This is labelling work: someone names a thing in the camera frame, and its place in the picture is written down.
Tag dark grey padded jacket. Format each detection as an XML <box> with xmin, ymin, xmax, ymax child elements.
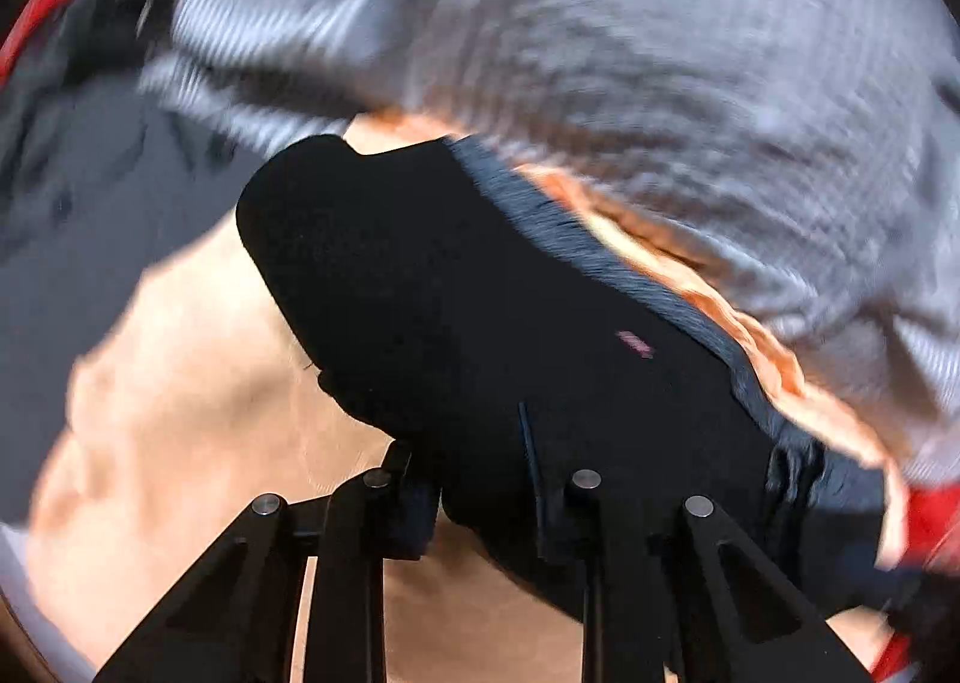
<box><xmin>0</xmin><ymin>0</ymin><xmax>263</xmax><ymax>526</ymax></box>

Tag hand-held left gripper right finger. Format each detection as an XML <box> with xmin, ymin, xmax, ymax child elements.
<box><xmin>517</xmin><ymin>402</ymin><xmax>875</xmax><ymax>683</ymax></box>

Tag red patterned cloth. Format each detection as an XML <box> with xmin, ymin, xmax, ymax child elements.
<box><xmin>870</xmin><ymin>480</ymin><xmax>960</xmax><ymax>683</ymax></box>

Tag grey striped quilt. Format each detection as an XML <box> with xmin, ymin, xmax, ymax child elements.
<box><xmin>135</xmin><ymin>0</ymin><xmax>960</xmax><ymax>485</ymax></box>

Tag peach bed sheet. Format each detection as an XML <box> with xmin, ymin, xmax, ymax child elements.
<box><xmin>26</xmin><ymin>113</ymin><xmax>912</xmax><ymax>683</ymax></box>

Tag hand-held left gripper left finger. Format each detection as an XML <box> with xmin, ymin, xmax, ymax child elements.
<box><xmin>94</xmin><ymin>439</ymin><xmax>441</xmax><ymax>683</ymax></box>

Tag black pants with blue stripes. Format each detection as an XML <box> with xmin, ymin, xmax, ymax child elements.
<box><xmin>236</xmin><ymin>134</ymin><xmax>925</xmax><ymax>625</ymax></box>

